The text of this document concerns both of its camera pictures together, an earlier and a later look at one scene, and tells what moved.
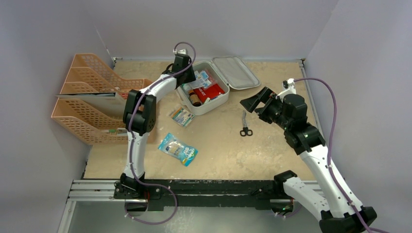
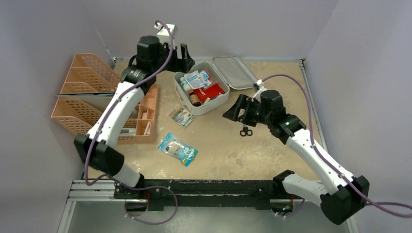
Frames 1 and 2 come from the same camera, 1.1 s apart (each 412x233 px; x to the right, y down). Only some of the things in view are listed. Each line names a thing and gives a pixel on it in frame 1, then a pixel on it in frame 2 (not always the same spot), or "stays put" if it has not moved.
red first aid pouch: x=208 y=91 stays put
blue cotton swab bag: x=171 y=145 stays put
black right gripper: x=263 y=105 to x=246 y=109
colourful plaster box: x=181 y=116 stays put
